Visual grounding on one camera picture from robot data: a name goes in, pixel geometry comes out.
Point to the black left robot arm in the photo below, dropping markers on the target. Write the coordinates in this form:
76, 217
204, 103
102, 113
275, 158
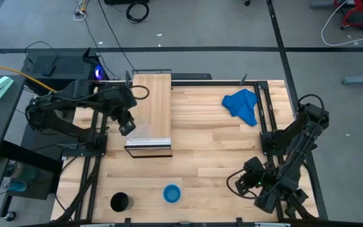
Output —
74, 94

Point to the blue plastic cup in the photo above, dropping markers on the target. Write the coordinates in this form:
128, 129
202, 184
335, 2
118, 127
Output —
172, 194

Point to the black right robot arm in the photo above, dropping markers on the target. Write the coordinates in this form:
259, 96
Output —
288, 176

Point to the mint green stapler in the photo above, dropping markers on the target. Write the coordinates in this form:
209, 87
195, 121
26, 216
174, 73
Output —
0, 87

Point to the blue cloth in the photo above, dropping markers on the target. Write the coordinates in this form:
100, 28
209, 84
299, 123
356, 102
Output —
241, 104

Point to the black cup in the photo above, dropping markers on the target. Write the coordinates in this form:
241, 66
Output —
120, 201

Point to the black rectangular device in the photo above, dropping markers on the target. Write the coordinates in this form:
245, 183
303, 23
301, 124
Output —
191, 76

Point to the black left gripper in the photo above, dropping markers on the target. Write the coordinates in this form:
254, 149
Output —
126, 125

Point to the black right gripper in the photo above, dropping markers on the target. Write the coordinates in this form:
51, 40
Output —
257, 176

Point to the wooden shelf with black frame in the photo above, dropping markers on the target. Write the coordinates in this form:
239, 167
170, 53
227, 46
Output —
156, 104

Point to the grey floor bar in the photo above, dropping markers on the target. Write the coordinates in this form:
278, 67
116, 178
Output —
361, 80

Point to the black computer tower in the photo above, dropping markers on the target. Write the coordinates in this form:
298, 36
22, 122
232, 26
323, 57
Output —
68, 66

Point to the teal bottle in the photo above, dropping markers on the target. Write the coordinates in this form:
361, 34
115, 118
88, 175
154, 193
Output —
16, 186

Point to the red cart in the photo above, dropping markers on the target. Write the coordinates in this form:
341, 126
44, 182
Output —
358, 14

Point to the black metal rig frame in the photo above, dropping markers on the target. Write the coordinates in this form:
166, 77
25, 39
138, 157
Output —
213, 83

